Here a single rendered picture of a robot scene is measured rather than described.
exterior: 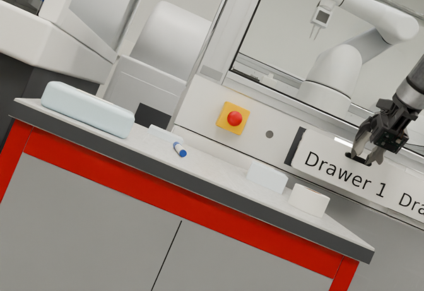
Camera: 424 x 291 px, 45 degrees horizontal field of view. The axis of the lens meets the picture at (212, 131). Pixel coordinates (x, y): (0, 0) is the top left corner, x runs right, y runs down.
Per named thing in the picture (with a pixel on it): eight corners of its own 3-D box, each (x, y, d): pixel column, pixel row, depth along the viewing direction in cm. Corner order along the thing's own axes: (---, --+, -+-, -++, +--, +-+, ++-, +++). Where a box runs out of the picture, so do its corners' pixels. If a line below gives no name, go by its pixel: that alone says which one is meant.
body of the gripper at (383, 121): (367, 144, 121) (397, 105, 114) (364, 124, 128) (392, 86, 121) (395, 156, 122) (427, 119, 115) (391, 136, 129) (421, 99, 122)
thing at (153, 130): (180, 147, 122) (183, 140, 122) (146, 132, 121) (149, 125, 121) (180, 142, 134) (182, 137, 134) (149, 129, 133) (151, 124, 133)
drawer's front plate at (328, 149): (388, 208, 137) (406, 171, 137) (291, 166, 134) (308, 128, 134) (386, 207, 139) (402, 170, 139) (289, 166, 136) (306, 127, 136)
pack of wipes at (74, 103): (126, 135, 93) (135, 112, 93) (126, 141, 84) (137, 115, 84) (47, 102, 91) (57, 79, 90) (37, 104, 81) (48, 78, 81)
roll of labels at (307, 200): (317, 218, 93) (326, 197, 93) (282, 201, 96) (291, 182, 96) (324, 218, 99) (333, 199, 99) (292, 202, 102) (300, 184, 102)
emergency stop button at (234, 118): (238, 129, 134) (245, 114, 134) (224, 122, 134) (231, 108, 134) (237, 128, 137) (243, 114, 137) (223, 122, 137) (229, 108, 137)
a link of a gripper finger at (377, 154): (366, 175, 128) (382, 147, 123) (364, 160, 133) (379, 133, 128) (378, 178, 128) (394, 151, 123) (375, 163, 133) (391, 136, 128)
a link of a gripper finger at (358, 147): (343, 163, 127) (368, 139, 122) (342, 149, 132) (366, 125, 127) (353, 170, 128) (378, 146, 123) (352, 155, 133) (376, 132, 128)
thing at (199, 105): (496, 261, 150) (517, 215, 150) (173, 122, 140) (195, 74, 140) (370, 199, 244) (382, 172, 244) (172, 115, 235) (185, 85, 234)
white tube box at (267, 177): (281, 194, 110) (288, 178, 110) (245, 178, 111) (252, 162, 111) (278, 189, 123) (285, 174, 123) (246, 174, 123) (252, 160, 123)
